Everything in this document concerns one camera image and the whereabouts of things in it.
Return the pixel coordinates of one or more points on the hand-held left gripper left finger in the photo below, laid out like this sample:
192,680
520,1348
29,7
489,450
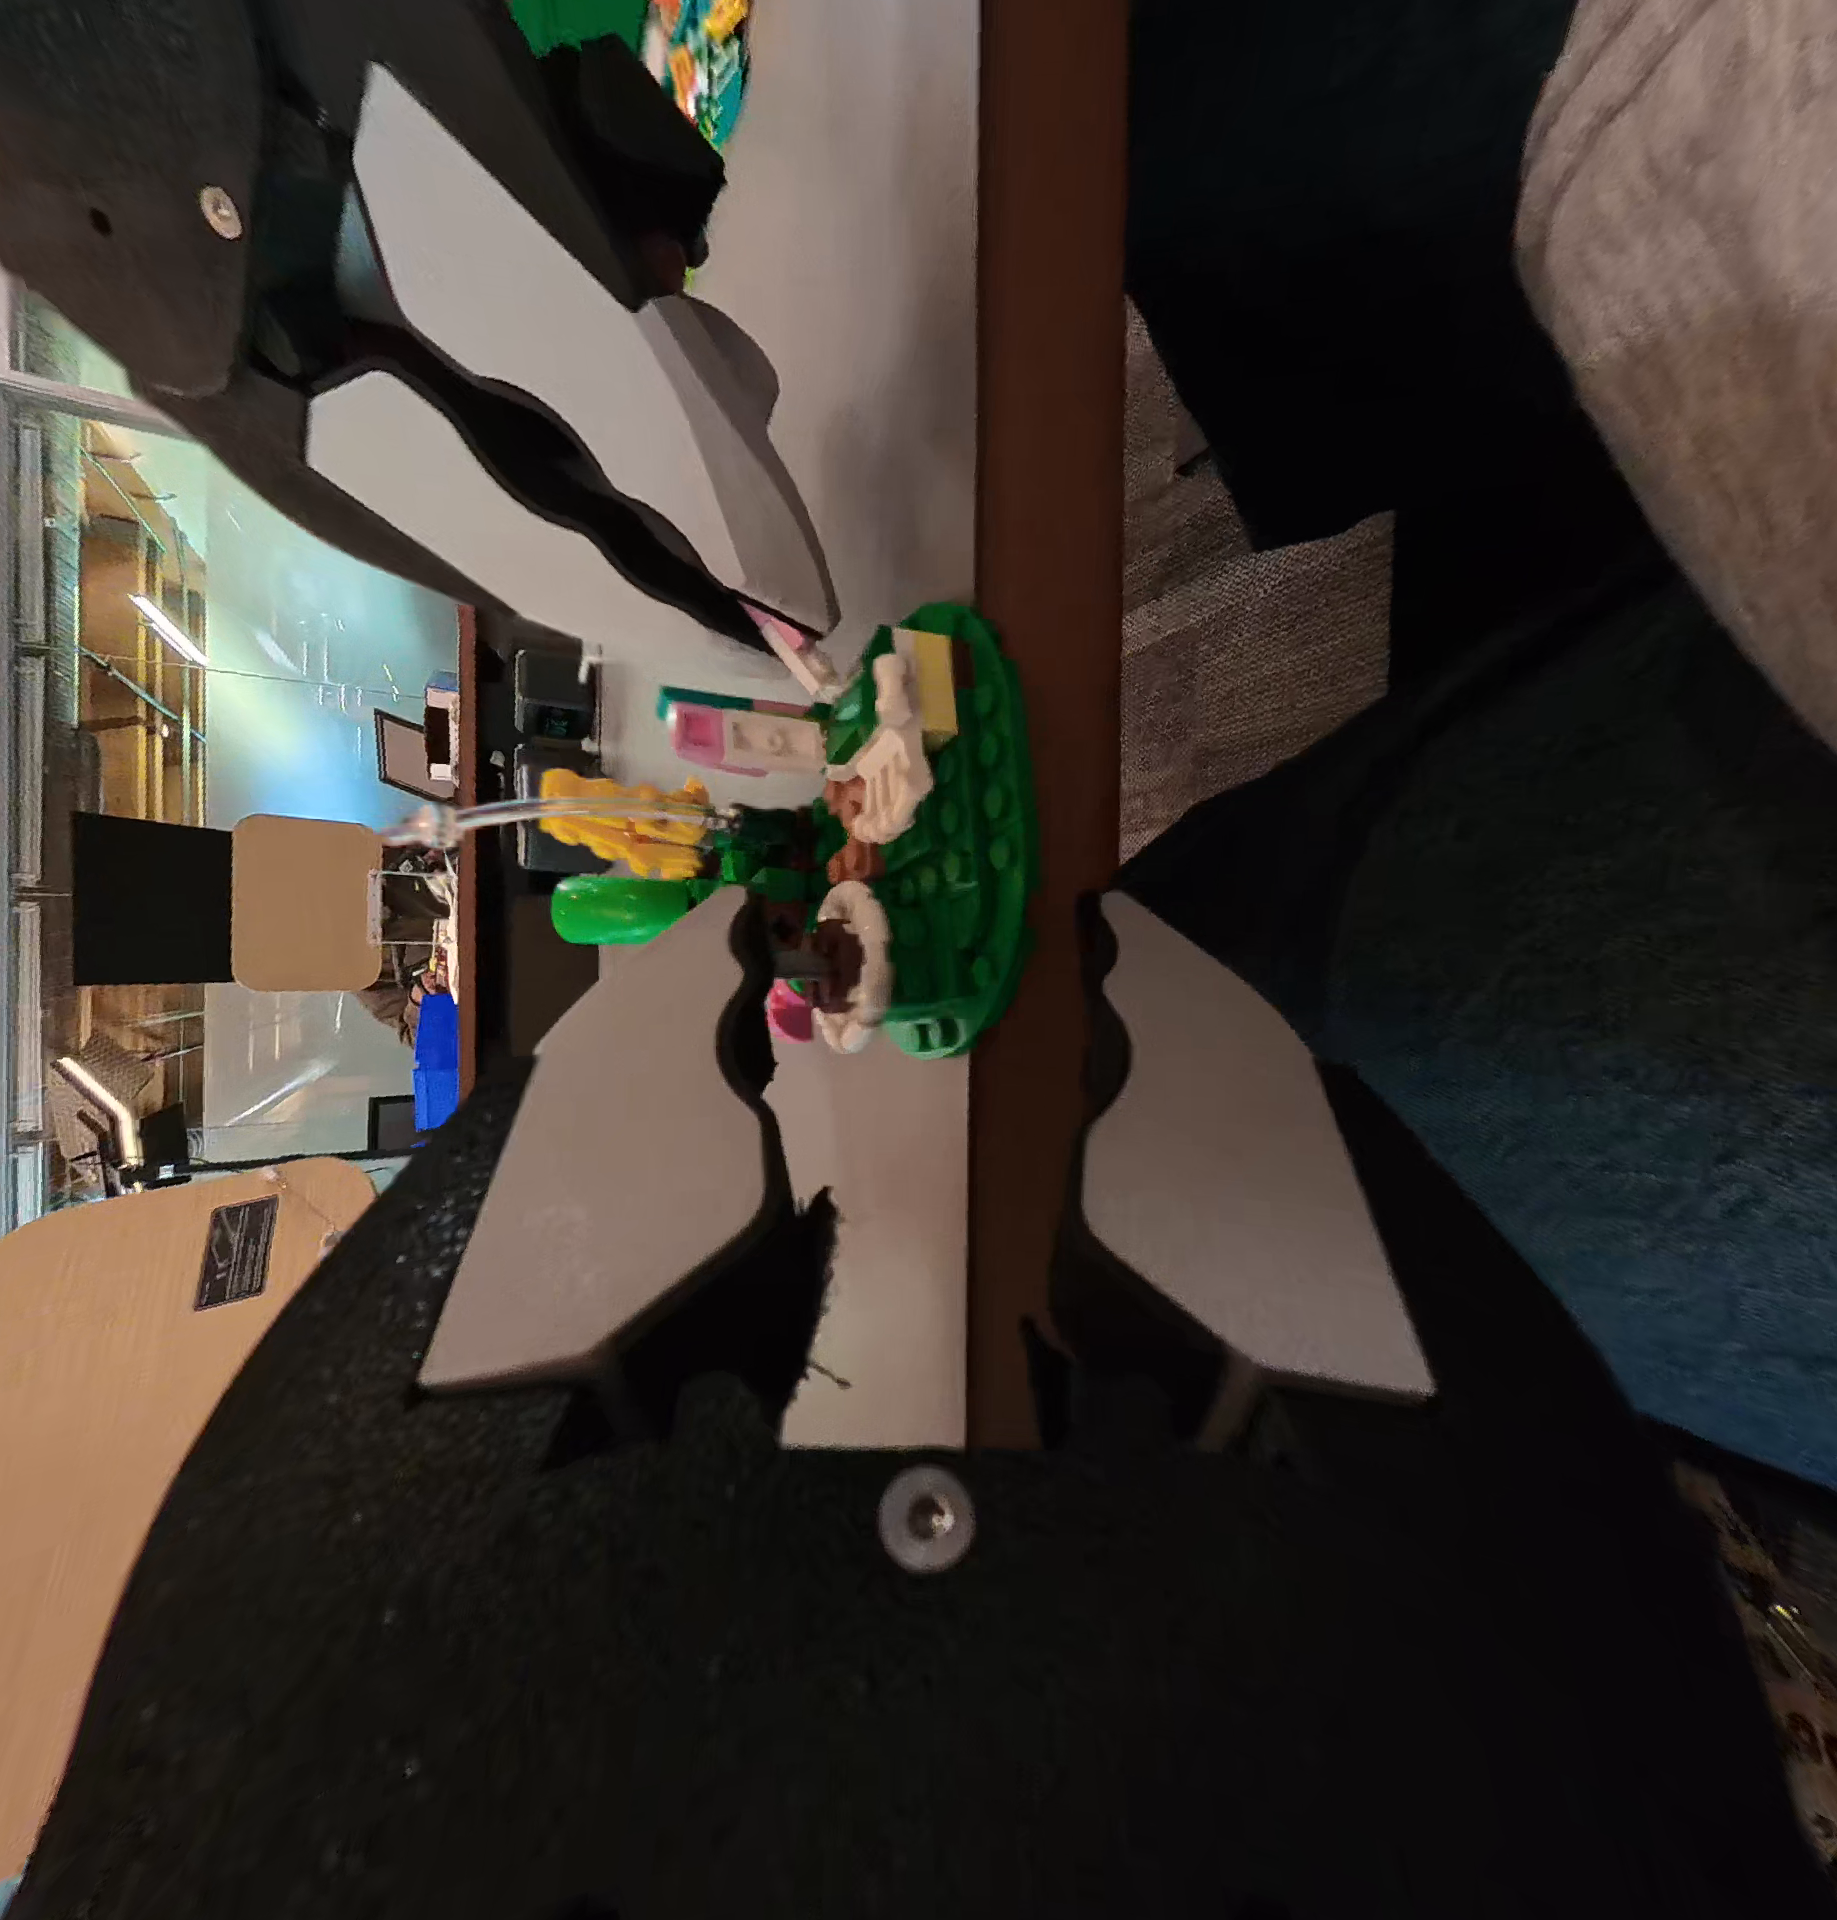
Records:
618,1199

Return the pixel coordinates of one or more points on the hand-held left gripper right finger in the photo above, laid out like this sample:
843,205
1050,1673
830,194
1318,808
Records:
1248,1199

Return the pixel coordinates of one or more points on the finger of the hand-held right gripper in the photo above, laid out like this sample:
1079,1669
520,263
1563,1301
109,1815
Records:
391,450
512,269

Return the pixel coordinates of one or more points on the pink white lego piece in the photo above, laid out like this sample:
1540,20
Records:
798,654

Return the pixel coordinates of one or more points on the green lego flower model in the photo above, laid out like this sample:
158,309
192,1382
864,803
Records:
980,792

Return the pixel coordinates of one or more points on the stack of blue storage bins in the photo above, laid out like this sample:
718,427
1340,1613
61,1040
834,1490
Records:
435,1063

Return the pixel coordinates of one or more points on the green baseplate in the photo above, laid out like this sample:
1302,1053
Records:
573,20

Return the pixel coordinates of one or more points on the black power station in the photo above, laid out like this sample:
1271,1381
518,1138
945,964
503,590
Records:
555,699
527,820

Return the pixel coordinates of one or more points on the small black monitor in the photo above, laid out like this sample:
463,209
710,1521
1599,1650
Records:
402,750

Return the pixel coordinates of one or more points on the person's dark blue pants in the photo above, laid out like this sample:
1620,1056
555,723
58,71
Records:
1607,1053

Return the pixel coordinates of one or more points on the light panel on tripod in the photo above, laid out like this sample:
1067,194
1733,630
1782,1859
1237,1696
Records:
102,1086

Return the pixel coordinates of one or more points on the wooden board stand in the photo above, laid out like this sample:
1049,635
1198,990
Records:
78,1425

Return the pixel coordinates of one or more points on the patterned cloth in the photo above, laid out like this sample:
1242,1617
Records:
1816,1725

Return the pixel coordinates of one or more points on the person's grey hoodie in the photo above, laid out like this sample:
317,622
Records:
1728,298

